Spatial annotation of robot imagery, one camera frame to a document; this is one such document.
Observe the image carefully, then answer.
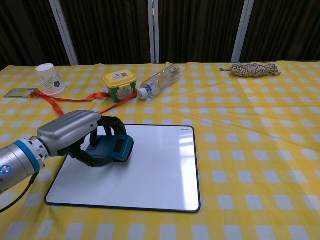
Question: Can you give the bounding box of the clear badge holder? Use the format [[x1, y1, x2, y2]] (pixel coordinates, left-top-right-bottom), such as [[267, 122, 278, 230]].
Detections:
[[3, 86, 38, 100]]

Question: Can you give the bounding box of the clear plastic water bottle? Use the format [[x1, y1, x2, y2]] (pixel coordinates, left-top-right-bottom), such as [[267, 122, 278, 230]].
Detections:
[[137, 63, 182, 101]]

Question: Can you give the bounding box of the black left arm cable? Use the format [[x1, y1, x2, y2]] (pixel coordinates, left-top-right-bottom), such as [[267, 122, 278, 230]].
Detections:
[[0, 171, 39, 214]]

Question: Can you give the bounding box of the white erase board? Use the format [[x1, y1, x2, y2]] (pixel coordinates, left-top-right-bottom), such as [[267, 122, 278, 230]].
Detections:
[[44, 123, 202, 214]]

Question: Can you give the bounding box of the grey partition frame post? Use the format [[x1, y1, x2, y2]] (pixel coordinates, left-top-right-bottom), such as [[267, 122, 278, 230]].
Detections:
[[48, 0, 80, 67], [230, 0, 256, 64], [147, 0, 161, 64]]

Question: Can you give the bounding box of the braided rope bundle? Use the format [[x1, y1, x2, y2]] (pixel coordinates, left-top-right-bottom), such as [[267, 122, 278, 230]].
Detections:
[[219, 62, 282, 79]]

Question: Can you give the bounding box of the dark pleated curtain panel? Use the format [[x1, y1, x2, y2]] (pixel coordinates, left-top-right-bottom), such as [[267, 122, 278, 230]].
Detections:
[[240, 0, 320, 63], [158, 0, 246, 64], [0, 0, 70, 72], [57, 0, 154, 66]]

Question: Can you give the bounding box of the white floral paper cup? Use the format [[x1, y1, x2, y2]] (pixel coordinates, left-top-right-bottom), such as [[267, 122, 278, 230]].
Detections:
[[35, 63, 68, 98]]

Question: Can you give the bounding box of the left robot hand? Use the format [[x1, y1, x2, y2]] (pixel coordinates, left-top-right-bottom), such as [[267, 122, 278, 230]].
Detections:
[[36, 110, 129, 169]]

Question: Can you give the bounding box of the yellow white checkered tablecloth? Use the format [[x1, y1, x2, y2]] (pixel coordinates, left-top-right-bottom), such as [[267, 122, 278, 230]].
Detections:
[[0, 60, 320, 240]]

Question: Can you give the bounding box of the blue board eraser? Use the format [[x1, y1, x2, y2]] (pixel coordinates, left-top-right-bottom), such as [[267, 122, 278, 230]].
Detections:
[[84, 134, 135, 163]]

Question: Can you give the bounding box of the yellow lidded plastic container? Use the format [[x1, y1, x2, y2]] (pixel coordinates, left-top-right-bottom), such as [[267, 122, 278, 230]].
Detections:
[[103, 69, 138, 104]]

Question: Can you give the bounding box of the orange lanyard strap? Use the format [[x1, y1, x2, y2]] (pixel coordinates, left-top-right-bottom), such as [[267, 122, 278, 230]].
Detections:
[[29, 90, 139, 118]]

